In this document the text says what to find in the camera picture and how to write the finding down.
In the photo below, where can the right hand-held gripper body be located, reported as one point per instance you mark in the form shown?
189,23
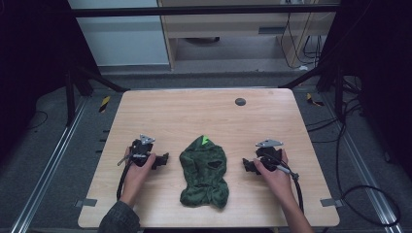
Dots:
268,152

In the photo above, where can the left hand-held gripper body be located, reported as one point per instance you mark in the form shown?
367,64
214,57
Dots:
141,152

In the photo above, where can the dark green knitted balaclava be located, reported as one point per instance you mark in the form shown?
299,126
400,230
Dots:
204,174

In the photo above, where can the person's left hand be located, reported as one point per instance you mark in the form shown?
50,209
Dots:
137,174

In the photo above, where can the person's right hand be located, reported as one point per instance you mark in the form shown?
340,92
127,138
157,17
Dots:
275,181

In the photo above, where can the grey round table grommet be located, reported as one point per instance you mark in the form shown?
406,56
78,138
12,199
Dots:
240,102

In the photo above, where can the yellow black striped floor tape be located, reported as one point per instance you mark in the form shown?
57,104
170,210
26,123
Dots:
104,104
313,100

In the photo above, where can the white cabinet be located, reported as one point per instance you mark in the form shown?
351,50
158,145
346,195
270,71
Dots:
123,39

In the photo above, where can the light wooden desk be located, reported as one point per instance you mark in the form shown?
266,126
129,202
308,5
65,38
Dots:
226,29

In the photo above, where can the black curtain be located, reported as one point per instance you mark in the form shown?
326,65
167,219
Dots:
35,64
379,74

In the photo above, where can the grey table edge bracket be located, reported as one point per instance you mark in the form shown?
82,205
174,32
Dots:
85,203
331,203

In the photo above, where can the black frame strut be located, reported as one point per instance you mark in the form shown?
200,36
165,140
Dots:
90,81
324,81

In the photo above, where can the aluminium floor rail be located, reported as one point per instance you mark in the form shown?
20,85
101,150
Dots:
48,168
362,168

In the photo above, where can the black frame crossbar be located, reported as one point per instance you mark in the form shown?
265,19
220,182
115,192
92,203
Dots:
200,10

